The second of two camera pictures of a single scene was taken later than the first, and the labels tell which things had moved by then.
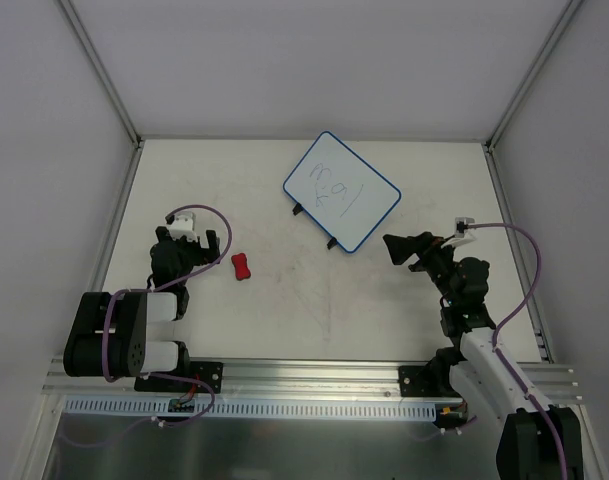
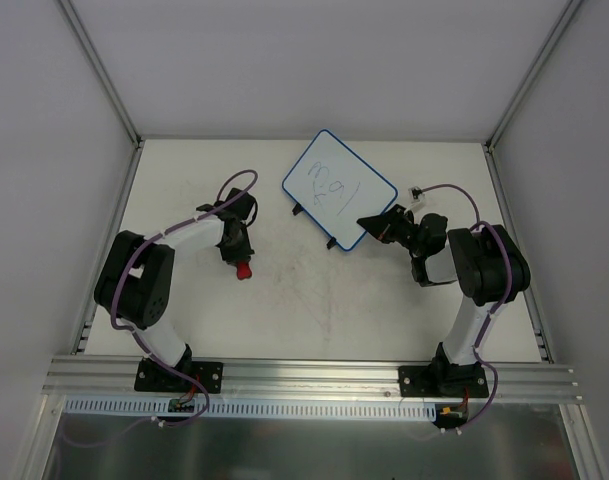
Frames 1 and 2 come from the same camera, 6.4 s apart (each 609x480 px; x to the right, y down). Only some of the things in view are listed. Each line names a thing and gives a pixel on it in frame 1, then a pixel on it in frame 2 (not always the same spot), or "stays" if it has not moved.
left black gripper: (185, 245) -> (237, 254)
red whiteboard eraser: (242, 271) stays
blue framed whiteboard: (340, 192) stays
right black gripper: (423, 251) -> (392, 228)
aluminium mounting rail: (266, 381) stays
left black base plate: (210, 372) stays
